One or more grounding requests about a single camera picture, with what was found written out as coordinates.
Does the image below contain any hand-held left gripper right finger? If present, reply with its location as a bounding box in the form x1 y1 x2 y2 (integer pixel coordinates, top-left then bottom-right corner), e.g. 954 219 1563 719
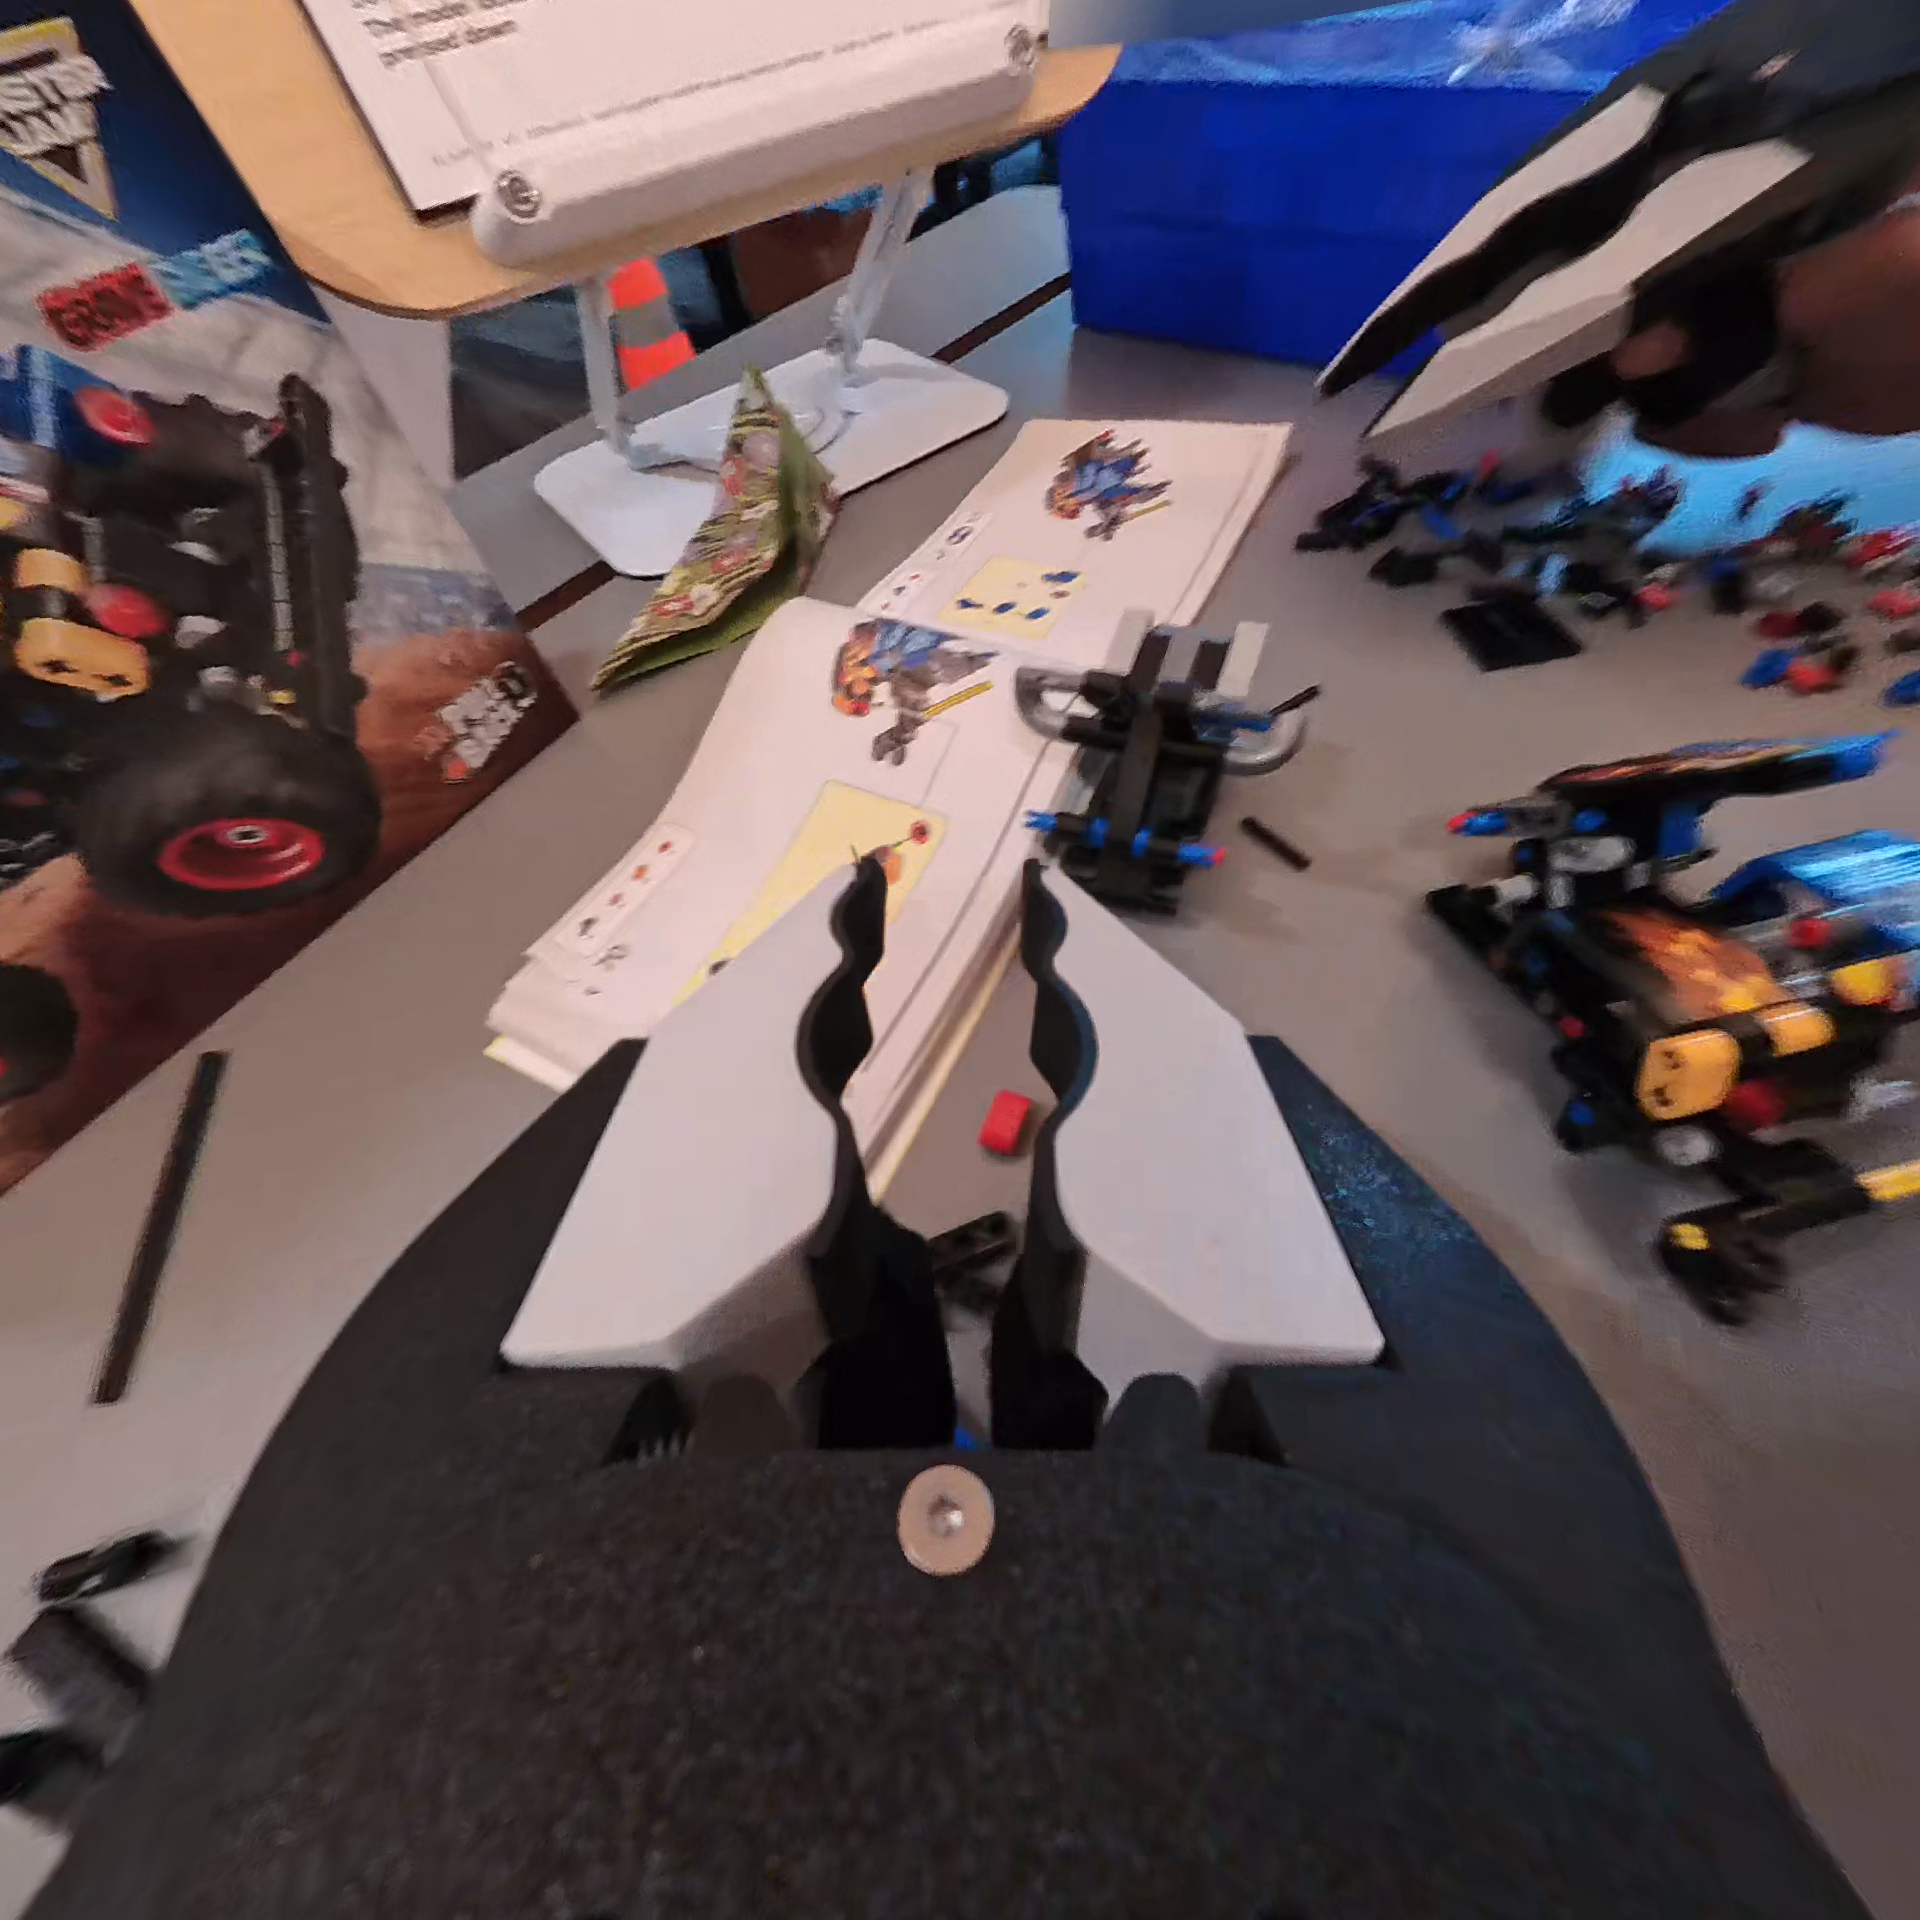
986 857 1386 1449

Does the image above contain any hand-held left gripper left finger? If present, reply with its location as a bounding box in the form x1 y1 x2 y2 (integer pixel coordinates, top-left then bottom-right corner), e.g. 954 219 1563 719
499 857 963 1449

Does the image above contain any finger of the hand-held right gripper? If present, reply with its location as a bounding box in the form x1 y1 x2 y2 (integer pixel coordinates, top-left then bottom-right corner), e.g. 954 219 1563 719
1367 134 1829 443
1317 82 1673 398

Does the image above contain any black holed lego beam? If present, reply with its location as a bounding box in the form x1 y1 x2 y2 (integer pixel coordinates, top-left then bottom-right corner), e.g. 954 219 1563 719
927 1212 1023 1321

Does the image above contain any pile of loose lego pieces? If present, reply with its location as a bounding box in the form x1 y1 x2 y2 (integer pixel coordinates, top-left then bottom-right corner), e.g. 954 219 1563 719
1295 451 1920 699

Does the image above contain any black flat lego plate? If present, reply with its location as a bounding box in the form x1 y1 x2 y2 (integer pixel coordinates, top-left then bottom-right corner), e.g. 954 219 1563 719
1440 592 1585 674

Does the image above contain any lego instruction booklet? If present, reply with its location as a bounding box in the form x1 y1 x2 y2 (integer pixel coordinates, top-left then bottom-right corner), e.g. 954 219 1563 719
483 421 1296 1202

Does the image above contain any small black lego assembly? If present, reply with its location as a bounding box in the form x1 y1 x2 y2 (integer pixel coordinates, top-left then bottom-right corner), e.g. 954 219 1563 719
1015 610 1322 916

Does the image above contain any long black lego axle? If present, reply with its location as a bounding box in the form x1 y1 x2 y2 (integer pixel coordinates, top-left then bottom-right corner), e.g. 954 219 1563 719
94 1050 231 1407

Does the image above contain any partly built lego truck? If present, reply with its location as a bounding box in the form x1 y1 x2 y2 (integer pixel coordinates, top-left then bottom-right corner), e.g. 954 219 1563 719
1426 733 1920 1328

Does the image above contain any black lego piece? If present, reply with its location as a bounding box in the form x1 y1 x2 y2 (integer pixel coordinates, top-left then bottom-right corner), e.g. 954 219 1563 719
33 1529 182 1604
0 1725 92 1815
4 1606 152 1749

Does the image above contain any monster truck lego box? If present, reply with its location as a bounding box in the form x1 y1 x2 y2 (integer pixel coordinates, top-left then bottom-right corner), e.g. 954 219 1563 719
0 0 578 1202

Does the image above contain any person's right hand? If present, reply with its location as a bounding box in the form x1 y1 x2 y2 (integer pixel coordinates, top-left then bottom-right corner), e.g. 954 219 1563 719
1607 187 1920 459

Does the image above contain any blue plastic bin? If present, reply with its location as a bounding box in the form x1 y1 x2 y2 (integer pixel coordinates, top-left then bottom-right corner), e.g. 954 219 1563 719
1058 0 1789 377

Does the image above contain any green folded leaflet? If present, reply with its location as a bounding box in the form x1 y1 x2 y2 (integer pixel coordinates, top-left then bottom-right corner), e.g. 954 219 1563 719
591 365 839 696

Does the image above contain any white metal stand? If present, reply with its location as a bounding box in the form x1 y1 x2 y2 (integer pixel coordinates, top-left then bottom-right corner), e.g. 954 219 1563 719
535 171 1011 578

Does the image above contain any white document clamp bar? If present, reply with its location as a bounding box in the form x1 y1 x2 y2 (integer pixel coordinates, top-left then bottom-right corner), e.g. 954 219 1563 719
469 0 1051 273

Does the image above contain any orange traffic cone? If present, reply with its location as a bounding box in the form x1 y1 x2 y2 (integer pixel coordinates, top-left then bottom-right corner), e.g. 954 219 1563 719
608 258 700 393

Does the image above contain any white document stand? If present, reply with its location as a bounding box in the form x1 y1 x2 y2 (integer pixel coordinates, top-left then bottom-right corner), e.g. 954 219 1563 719
129 0 1126 320

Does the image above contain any printed paper sheet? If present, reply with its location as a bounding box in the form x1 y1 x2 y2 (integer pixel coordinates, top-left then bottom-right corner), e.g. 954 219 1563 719
299 0 1038 215

